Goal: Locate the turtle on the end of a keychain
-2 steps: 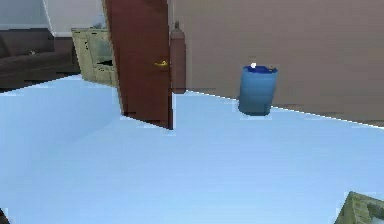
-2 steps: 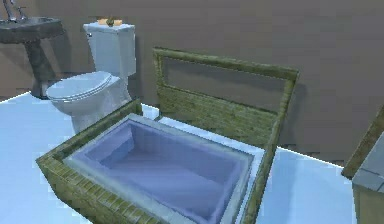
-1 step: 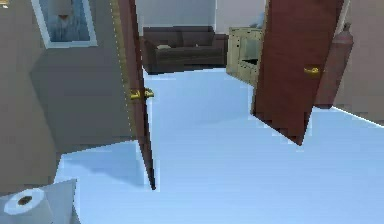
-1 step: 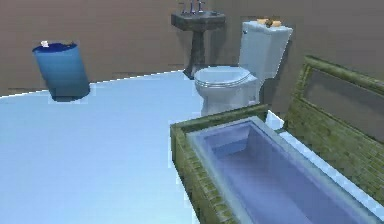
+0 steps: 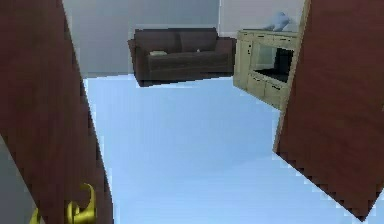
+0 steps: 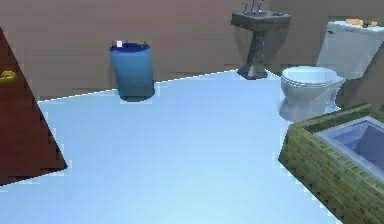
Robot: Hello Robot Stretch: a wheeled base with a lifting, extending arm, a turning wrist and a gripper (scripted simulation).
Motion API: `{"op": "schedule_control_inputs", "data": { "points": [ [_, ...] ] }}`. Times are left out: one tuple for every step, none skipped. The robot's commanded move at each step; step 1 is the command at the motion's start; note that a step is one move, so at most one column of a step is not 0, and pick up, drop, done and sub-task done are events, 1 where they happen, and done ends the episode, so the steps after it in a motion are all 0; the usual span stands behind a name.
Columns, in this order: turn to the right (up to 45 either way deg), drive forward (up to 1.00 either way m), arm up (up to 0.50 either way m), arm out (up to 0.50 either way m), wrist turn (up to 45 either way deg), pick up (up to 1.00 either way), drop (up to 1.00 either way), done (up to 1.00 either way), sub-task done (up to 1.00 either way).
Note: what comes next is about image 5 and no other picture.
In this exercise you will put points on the dark brown sofa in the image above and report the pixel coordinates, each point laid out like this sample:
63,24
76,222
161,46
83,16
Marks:
181,55

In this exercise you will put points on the pale flat object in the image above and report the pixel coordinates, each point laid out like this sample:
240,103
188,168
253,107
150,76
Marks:
157,53

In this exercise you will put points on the pale green cabinet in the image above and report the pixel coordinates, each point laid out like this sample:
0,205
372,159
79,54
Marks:
263,66

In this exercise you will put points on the pale blue statue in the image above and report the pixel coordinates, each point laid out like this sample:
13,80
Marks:
279,22

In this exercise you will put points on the reddish brown wooden door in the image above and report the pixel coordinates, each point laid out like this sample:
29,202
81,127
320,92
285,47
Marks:
336,106

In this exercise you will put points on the reddish brown room door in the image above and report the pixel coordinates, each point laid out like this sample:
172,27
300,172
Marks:
43,100

